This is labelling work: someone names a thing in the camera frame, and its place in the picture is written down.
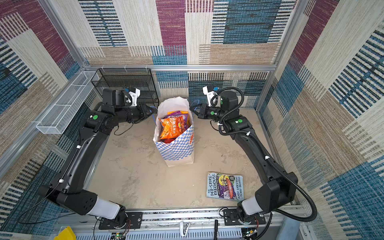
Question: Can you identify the white mesh wall basket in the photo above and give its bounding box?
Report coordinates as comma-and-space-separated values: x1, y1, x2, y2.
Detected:
36, 71, 95, 135

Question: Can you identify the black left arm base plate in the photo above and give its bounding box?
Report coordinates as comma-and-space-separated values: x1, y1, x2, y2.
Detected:
98, 212, 143, 230

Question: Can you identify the purple snack bag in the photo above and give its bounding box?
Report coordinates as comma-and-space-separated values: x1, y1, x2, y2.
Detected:
167, 111, 190, 130

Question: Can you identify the black corrugated cable conduit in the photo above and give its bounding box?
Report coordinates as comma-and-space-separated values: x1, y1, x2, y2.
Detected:
209, 86, 318, 240

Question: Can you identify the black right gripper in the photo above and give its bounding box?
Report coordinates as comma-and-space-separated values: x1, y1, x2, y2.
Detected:
189, 102, 227, 122

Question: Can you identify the yellow object bottom edge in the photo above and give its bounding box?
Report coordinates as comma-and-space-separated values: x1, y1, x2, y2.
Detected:
54, 226, 76, 240

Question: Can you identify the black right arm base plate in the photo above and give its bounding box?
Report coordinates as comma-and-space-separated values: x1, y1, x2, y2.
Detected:
219, 208, 267, 226

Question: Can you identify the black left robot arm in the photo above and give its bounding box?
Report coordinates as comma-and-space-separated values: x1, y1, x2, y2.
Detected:
38, 88, 157, 229

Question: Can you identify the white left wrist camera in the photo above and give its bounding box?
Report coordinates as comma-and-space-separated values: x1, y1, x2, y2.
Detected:
125, 88, 141, 107

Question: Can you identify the black wire shelf rack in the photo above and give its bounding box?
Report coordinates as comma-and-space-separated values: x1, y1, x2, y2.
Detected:
91, 68, 160, 107

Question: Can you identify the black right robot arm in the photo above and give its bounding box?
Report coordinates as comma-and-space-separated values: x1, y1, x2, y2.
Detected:
190, 86, 298, 224

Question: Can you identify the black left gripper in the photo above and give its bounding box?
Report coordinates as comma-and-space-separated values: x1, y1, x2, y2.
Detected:
115, 102, 157, 126

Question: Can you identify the treehouse children's book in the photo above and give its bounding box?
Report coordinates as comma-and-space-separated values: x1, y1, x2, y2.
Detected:
206, 172, 245, 201

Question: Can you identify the blue checkered paper bag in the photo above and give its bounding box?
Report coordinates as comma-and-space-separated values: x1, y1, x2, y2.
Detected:
153, 97, 195, 167

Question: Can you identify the orange snack bag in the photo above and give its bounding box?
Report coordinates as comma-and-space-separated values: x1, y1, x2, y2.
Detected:
160, 116, 186, 140

